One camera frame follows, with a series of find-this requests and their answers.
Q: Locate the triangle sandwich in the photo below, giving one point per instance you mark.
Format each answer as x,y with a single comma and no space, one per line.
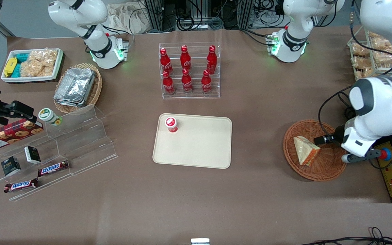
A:
305,151

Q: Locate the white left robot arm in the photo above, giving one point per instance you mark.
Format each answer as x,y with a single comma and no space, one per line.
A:
379,98

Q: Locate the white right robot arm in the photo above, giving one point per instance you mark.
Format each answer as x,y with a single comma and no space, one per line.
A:
95,51

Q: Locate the round brown wicker basket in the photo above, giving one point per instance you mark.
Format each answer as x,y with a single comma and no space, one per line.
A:
322,168

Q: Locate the oval brown wicker basket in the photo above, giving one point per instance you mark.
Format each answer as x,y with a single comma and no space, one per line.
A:
95,92

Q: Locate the cream plastic tray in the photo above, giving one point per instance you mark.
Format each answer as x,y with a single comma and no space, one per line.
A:
199,146

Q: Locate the red plaid cookie box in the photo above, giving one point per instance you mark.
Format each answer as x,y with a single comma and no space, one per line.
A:
12,134

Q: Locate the green-lidded white cup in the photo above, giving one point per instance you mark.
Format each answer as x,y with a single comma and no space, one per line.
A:
48,115

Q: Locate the red emergency stop button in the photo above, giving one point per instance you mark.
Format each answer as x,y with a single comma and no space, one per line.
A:
385,154

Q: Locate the white rectangular plastic bin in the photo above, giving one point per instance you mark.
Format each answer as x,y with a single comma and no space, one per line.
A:
29,79

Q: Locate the teal snack packet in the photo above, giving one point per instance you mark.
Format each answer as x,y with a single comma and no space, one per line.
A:
22,57
16,70

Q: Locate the yellow snack packet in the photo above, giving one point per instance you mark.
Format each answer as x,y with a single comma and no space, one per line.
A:
10,66

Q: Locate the small black carton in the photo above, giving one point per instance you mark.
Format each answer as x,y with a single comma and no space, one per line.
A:
11,166
32,154

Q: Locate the clear bag of crackers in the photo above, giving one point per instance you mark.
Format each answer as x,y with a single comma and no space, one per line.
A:
39,63

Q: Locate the stacked aluminium foil trays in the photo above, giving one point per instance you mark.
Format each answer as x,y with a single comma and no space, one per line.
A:
75,86

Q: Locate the brown Snickers bar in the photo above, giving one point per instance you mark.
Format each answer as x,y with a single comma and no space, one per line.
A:
21,185
53,168

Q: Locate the clear acrylic stepped shelf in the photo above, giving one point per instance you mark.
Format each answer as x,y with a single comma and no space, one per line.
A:
80,146

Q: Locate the clear bag of biscuits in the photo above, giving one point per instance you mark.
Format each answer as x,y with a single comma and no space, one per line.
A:
360,50
381,43
362,63

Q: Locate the red cola bottle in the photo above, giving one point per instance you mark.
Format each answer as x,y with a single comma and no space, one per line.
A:
186,82
206,83
211,60
168,84
185,58
165,63

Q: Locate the clear acrylic bottle rack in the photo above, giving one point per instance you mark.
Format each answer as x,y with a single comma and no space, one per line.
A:
196,95

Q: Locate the beige cloth bag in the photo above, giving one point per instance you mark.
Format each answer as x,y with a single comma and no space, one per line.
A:
128,18

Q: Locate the red-lidded small cup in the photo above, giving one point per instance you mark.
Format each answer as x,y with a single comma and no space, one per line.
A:
171,124

